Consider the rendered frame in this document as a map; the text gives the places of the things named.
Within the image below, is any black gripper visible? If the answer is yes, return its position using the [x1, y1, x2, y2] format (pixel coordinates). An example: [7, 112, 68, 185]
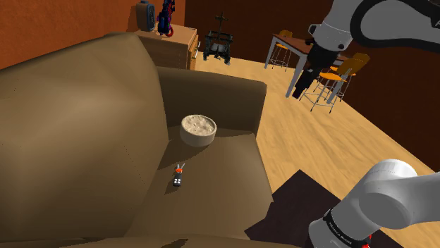
[292, 43, 335, 100]

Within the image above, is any brown table with grey legs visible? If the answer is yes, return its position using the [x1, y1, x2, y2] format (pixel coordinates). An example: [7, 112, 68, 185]
[264, 33, 350, 105]

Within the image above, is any black metal stand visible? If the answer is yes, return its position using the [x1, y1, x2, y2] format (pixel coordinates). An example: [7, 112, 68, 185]
[202, 12, 235, 66]

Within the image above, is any beige round bowl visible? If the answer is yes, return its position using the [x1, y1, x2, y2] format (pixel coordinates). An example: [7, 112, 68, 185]
[179, 114, 218, 148]

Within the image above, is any wooden chest of drawers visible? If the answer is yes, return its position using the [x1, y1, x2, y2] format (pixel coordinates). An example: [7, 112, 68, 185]
[133, 23, 201, 71]

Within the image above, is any blue purple figure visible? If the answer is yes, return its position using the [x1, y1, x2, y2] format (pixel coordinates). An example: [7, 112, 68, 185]
[157, 0, 176, 37]

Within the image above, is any brown sofa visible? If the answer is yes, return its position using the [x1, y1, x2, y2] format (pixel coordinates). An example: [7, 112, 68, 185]
[0, 32, 303, 248]

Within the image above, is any orange wire bar stool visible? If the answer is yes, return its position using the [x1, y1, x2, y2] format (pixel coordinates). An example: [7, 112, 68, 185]
[328, 51, 371, 103]
[299, 58, 364, 114]
[267, 30, 294, 73]

